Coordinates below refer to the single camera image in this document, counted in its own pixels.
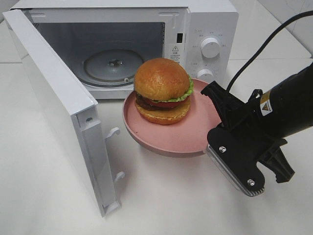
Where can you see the upper white round knob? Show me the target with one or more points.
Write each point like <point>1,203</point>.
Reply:
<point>210,47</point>

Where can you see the white round knob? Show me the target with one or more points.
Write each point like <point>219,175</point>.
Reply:
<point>210,47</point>
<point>205,75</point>

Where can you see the lower white round knob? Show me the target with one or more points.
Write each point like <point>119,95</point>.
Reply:
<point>205,75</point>

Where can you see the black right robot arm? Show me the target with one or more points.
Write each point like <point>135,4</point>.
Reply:
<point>287,108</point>

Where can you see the white microwave oven body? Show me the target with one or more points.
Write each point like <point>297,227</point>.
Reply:
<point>78,29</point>

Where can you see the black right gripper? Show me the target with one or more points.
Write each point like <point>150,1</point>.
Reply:
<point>243,122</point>

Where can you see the pink round plate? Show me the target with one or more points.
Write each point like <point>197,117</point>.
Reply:
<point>186,138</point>

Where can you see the burger with lettuce and tomato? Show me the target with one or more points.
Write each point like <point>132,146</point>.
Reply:
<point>162,91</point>

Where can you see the white microwave door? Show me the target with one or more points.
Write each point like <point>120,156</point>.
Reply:
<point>69,108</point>

